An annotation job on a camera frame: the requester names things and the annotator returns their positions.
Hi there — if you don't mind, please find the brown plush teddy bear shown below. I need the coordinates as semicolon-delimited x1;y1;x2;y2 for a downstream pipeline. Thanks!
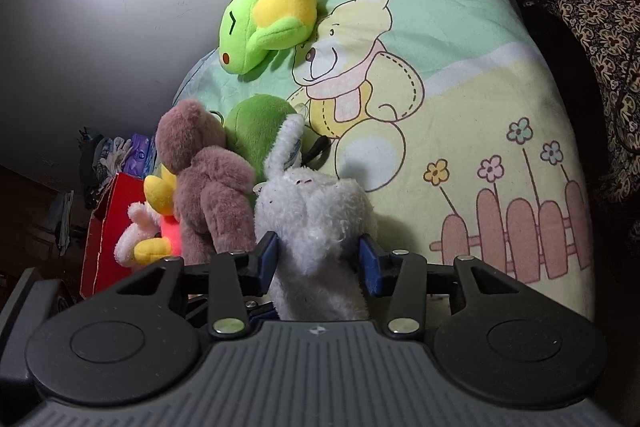
155;98;256;265

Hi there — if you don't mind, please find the cartoon bear bed sheet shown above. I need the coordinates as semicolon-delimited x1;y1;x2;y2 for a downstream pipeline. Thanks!
178;0;594;317

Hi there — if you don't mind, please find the red cardboard box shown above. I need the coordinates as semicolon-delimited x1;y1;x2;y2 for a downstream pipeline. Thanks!
79;173;144;299

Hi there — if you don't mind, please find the green plush pea pod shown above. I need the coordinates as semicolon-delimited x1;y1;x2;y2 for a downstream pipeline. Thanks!
222;93;331;183

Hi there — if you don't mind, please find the green frog plush toy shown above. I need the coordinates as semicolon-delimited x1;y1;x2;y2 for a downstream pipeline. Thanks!
218;0;318;75

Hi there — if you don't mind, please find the pile of clothes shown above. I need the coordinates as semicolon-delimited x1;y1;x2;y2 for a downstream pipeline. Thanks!
78;128;156;210

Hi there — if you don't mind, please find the white pink plush rabbit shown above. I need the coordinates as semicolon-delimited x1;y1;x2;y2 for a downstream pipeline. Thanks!
114;202;160;268

